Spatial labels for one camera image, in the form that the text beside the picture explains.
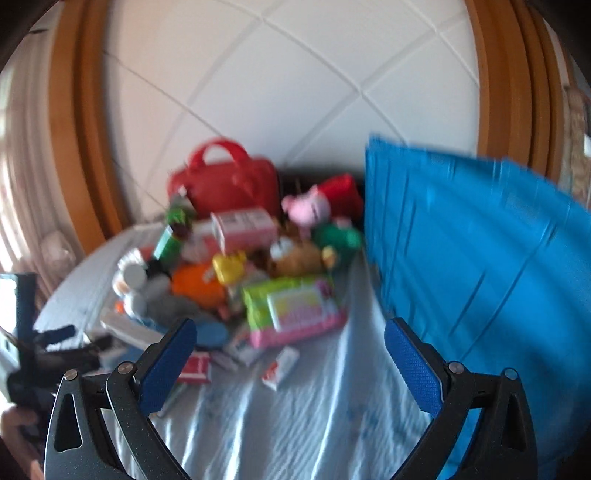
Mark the white round plush toy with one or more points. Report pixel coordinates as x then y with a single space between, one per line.
129 272

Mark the white covered desktop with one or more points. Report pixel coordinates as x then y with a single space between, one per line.
286 424

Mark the blue plastic bin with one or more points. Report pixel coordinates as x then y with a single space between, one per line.
461 230

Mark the white long box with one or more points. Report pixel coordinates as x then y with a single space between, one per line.
124 325

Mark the white striped tube box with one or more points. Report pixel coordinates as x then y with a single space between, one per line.
242 348

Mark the brown plush toy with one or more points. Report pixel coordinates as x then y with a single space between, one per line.
295 263

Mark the red plastic carry case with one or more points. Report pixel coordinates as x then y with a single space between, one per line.
231 189

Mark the grey plush toy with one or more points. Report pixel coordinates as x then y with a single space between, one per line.
161 300

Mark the green pink wet wipes pack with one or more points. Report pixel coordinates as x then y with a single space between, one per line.
295 309

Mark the dark green plush toy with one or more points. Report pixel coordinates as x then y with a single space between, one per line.
337 237

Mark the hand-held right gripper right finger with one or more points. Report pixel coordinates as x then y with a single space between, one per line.
415 364

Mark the pink white box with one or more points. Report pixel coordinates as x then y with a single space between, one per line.
244 230

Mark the green box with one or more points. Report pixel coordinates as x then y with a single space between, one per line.
165 244

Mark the yellow plush toy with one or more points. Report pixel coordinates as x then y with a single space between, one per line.
228 267

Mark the wooden door frame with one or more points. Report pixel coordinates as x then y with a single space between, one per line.
78 138
512 92

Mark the small pink pig plush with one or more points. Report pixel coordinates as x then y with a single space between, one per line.
307 207

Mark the orange plush toy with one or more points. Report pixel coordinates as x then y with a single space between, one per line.
196 286

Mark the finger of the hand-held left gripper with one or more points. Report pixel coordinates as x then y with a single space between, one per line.
57 334
78 357

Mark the person's left hand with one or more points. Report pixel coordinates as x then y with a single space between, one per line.
18 422

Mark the small white red box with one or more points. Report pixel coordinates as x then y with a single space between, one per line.
279 369

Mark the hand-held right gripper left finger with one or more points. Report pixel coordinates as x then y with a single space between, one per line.
166 364

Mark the beige curtain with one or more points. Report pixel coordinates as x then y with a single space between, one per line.
27 161

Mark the clear plastic bag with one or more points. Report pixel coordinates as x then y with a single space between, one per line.
55 249

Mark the blue oval case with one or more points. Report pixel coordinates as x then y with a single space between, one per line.
212 333

